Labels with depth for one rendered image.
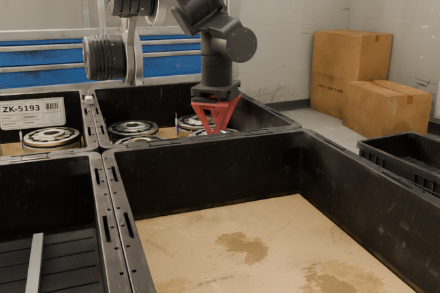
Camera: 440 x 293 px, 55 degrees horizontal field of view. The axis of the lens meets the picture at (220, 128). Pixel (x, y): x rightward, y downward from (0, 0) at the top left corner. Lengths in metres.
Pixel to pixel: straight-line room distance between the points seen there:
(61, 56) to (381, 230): 2.38
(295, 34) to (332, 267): 3.89
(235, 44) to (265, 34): 3.45
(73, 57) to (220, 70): 2.02
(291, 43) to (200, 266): 3.89
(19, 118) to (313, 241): 0.64
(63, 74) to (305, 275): 2.38
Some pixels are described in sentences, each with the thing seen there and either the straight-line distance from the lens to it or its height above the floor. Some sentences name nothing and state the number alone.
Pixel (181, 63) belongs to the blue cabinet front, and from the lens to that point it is 2.88.
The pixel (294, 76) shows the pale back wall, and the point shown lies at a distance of 4.38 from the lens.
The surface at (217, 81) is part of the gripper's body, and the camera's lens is 0.75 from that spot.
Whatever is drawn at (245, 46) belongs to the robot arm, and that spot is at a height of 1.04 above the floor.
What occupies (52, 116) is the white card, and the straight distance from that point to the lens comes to 0.94.
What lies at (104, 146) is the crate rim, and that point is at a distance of 0.57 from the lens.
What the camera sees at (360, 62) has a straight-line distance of 3.97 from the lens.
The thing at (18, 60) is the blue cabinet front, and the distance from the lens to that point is 2.70.
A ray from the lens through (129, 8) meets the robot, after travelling 1.27.
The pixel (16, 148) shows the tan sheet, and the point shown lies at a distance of 0.93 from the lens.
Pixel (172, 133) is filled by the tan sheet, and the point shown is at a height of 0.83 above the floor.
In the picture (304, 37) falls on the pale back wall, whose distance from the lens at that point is 4.38.
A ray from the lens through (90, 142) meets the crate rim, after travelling 0.59.
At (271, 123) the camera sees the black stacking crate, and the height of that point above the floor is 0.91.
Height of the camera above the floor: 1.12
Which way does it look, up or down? 17 degrees down
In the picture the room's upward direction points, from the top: straight up
